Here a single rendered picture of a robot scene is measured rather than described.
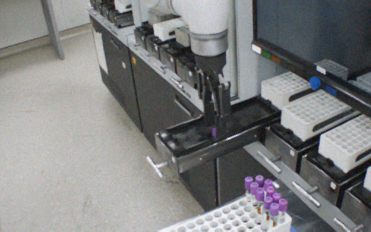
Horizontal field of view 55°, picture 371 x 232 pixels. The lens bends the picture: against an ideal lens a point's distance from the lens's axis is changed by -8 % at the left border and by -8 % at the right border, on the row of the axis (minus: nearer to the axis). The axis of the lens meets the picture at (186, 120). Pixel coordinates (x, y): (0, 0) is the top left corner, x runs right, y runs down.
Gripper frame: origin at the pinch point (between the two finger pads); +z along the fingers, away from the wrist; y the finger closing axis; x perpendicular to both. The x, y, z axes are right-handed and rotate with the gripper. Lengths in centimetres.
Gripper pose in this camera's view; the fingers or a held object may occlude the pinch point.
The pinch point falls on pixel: (215, 120)
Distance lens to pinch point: 103.2
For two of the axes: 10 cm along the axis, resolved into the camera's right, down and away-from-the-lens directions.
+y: -4.7, -4.5, 7.6
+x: -8.8, 3.3, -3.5
